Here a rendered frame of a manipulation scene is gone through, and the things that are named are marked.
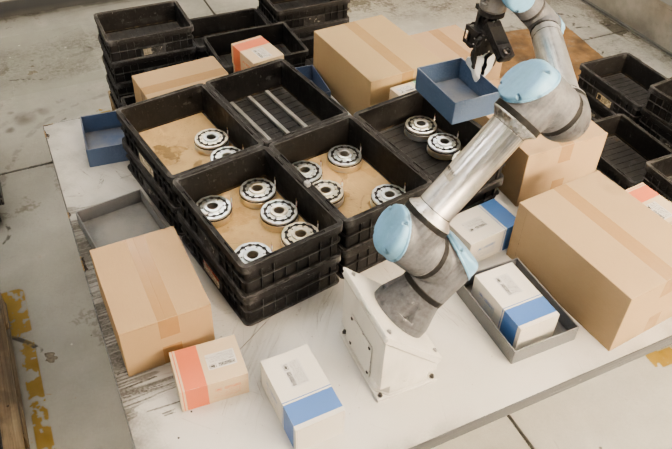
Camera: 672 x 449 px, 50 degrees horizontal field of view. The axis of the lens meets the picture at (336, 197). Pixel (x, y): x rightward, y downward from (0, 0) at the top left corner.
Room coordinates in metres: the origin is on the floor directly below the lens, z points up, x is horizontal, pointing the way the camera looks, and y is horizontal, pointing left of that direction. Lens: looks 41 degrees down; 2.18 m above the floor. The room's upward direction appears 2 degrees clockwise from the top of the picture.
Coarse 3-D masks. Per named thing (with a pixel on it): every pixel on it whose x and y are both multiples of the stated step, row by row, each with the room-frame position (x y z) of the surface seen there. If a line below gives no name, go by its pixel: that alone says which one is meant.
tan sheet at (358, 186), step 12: (324, 156) 1.77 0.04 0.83; (324, 168) 1.71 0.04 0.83; (360, 168) 1.72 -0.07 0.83; (372, 168) 1.72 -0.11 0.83; (336, 180) 1.65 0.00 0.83; (348, 180) 1.66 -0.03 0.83; (360, 180) 1.66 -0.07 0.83; (372, 180) 1.66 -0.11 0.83; (384, 180) 1.66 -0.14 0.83; (348, 192) 1.60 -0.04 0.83; (360, 192) 1.60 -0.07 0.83; (348, 204) 1.55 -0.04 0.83; (360, 204) 1.55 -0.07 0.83; (348, 216) 1.50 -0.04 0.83
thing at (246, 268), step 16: (224, 160) 1.60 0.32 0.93; (192, 176) 1.53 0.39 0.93; (176, 192) 1.48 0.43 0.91; (192, 208) 1.40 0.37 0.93; (208, 224) 1.33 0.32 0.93; (336, 224) 1.35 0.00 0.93; (224, 240) 1.28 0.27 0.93; (304, 240) 1.29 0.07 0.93; (320, 240) 1.31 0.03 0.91; (272, 256) 1.23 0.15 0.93; (240, 272) 1.19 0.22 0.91
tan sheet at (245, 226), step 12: (228, 192) 1.58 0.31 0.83; (276, 192) 1.59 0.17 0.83; (240, 204) 1.53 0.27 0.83; (240, 216) 1.48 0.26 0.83; (252, 216) 1.48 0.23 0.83; (300, 216) 1.49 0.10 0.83; (216, 228) 1.43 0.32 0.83; (228, 228) 1.43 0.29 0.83; (240, 228) 1.43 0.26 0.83; (252, 228) 1.43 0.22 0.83; (264, 228) 1.44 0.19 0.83; (228, 240) 1.38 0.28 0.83; (240, 240) 1.38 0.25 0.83; (252, 240) 1.39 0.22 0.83; (264, 240) 1.39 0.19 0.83; (276, 240) 1.39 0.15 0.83
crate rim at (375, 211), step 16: (320, 128) 1.78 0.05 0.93; (368, 128) 1.78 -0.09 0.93; (272, 144) 1.68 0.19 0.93; (384, 144) 1.71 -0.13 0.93; (400, 160) 1.64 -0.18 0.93; (304, 176) 1.54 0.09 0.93; (320, 192) 1.48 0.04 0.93; (416, 192) 1.50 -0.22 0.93; (336, 208) 1.42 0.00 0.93; (384, 208) 1.43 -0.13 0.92; (352, 224) 1.37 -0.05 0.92
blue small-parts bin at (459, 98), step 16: (432, 64) 1.82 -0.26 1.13; (448, 64) 1.85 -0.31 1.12; (464, 64) 1.85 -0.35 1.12; (416, 80) 1.80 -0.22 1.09; (432, 80) 1.82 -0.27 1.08; (448, 80) 1.85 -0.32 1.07; (464, 80) 1.84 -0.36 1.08; (480, 80) 1.77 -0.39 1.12; (432, 96) 1.72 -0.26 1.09; (448, 96) 1.66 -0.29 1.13; (464, 96) 1.76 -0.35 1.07; (480, 96) 1.66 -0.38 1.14; (496, 96) 1.69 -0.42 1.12; (448, 112) 1.64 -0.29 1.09; (464, 112) 1.64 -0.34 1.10; (480, 112) 1.67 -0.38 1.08
